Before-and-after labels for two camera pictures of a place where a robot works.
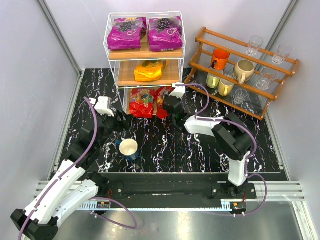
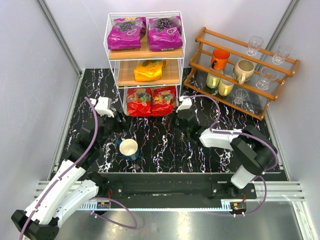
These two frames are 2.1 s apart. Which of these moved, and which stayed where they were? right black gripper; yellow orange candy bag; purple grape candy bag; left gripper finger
Moved: right black gripper
Stayed: left gripper finger; purple grape candy bag; yellow orange candy bag
